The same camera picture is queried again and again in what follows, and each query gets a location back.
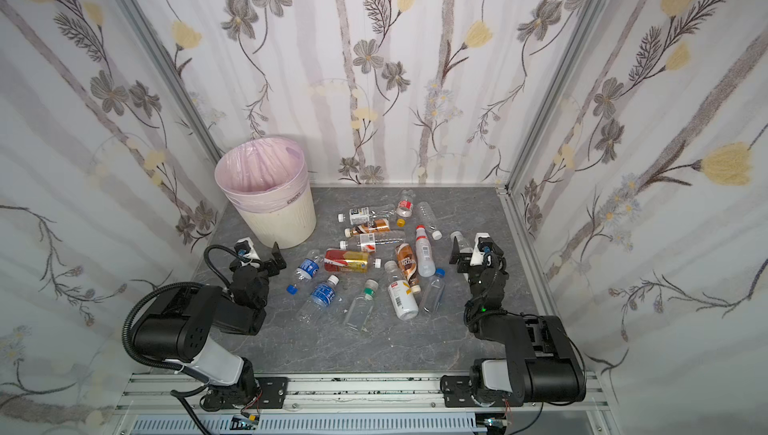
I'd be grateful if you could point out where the clear bottle blue cap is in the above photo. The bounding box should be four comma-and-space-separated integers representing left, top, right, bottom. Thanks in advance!
420, 268, 445, 314

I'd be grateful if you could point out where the brown Nescafe bottle front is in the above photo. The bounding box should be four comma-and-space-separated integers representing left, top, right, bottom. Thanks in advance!
395, 243, 421, 295

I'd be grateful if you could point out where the brown nescafe bottle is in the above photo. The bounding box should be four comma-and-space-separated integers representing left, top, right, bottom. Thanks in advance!
344, 219, 391, 238
395, 243, 421, 295

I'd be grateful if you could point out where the yellow red tea bottle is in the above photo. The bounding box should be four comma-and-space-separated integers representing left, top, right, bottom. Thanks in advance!
324, 249, 382, 273

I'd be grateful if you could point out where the clear bottle green cap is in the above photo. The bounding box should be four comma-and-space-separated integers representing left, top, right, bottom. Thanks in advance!
344, 279, 379, 331

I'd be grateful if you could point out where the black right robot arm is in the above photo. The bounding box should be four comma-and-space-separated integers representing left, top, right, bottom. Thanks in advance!
441, 233, 587, 408

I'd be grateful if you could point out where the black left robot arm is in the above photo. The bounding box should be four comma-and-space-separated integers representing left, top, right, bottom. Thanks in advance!
121, 238, 287, 412

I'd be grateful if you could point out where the cream waste bin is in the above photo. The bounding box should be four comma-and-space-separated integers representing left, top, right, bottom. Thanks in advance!
214, 136, 317, 250

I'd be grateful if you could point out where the pink bin liner bag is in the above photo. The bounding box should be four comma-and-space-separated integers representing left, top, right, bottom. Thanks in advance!
214, 137, 310, 214

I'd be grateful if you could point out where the white bottle red cap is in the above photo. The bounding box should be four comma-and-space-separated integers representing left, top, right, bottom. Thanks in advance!
415, 225, 436, 278

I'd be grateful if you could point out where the blue label water bottle front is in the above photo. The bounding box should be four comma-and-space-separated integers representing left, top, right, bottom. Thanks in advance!
297, 275, 339, 324

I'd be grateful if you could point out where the clear ribbed bottle white cap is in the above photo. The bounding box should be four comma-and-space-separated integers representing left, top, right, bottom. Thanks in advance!
416, 201, 443, 241

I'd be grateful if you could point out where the crushed bottle red label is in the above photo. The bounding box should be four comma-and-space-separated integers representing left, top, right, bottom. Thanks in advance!
396, 189, 415, 219

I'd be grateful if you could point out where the brown Nescafe bottle back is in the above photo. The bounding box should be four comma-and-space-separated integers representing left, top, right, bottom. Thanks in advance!
344, 219, 391, 238

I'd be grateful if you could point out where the clear bottle red-white label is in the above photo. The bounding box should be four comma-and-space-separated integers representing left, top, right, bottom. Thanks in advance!
339, 231, 405, 253

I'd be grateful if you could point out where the Suntory white label bottle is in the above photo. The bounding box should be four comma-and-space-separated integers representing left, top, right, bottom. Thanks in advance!
337, 204, 395, 225

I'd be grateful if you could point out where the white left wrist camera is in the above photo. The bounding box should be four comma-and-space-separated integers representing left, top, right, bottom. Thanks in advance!
233, 237, 260, 263

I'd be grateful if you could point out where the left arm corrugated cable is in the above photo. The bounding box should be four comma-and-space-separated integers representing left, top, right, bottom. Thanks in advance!
121, 281, 205, 373

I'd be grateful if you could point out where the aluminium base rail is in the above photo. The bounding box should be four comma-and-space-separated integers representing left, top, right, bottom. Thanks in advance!
106, 372, 621, 434

